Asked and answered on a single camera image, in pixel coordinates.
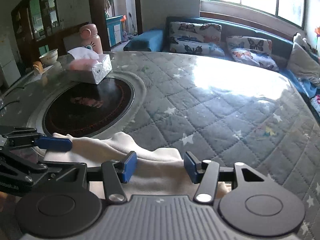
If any cream sweatshirt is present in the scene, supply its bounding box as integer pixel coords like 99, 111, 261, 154
43, 131, 232, 201

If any white refrigerator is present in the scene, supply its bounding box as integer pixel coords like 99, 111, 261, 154
0, 35, 21, 88

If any black induction cooktop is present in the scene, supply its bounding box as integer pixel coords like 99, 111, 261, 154
42, 77, 135, 137

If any ceramic bowl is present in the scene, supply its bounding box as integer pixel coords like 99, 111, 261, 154
39, 49, 58, 66

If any tissue box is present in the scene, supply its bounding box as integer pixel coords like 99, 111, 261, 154
66, 47, 112, 85

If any dark wooden cabinet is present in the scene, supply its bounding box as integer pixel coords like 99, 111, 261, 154
11, 0, 61, 55

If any pink water bottle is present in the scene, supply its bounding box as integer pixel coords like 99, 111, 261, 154
79, 24, 103, 54

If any right butterfly pillow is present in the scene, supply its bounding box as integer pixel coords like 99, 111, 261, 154
226, 36, 279, 72

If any butterfly pillow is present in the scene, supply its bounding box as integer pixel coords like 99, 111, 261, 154
226, 36, 279, 72
168, 22, 225, 57

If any left butterfly pillow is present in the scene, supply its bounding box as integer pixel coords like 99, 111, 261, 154
168, 22, 225, 57

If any blue sofa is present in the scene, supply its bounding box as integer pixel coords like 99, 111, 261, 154
124, 16, 319, 112

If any grey cushion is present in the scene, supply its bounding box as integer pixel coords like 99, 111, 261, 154
286, 42, 320, 87

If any colourful pinwheel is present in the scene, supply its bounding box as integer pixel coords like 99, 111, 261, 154
315, 27, 320, 51

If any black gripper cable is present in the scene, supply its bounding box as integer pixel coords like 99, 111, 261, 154
0, 86, 26, 112

